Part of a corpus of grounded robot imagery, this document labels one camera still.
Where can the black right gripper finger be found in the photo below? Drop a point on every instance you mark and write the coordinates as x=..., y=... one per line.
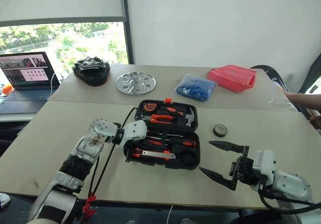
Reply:
x=227, y=147
x=217, y=178

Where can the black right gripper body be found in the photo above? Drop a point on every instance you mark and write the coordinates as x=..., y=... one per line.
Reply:
x=244, y=170

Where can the orange silver utility knife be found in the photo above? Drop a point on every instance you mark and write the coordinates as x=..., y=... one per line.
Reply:
x=153, y=153

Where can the person's bare forearm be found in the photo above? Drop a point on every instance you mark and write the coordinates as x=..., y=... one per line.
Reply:
x=303, y=99

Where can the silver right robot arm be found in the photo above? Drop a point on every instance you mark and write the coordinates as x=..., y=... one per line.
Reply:
x=293, y=186

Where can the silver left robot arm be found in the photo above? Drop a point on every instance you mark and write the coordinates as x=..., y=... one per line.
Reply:
x=87, y=143

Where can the black tool case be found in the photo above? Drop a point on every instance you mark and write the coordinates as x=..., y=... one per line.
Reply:
x=185, y=133

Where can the black electrical tape roll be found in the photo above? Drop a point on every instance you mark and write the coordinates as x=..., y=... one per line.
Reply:
x=220, y=130

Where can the blue plastic bag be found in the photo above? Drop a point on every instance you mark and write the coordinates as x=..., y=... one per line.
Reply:
x=195, y=87

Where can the red plastic container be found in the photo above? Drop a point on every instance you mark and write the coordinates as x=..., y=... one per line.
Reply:
x=232, y=78

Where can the black chair backrest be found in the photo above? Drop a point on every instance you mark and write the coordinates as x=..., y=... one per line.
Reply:
x=272, y=74

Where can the orange black tape measure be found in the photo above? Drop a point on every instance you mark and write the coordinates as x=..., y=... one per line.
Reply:
x=149, y=107

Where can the round perforated steel plate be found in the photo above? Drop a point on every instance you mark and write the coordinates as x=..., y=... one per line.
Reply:
x=136, y=83

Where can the black crumpled plastic bundle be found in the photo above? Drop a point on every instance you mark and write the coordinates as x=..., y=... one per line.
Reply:
x=91, y=69

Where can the open dark laptop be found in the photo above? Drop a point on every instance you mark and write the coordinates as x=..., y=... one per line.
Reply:
x=25, y=83

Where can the white roller blind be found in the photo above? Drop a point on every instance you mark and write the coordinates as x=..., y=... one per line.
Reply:
x=60, y=0

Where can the small orange object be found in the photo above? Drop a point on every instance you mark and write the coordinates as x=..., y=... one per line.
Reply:
x=8, y=89

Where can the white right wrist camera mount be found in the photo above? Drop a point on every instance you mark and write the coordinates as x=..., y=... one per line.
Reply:
x=265, y=162

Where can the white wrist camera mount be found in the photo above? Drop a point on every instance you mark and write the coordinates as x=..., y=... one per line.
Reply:
x=135, y=132
x=265, y=162

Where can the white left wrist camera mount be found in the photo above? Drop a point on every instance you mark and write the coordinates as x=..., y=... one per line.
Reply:
x=135, y=132

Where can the dark window frame post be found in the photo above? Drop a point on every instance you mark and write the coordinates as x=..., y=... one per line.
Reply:
x=127, y=23

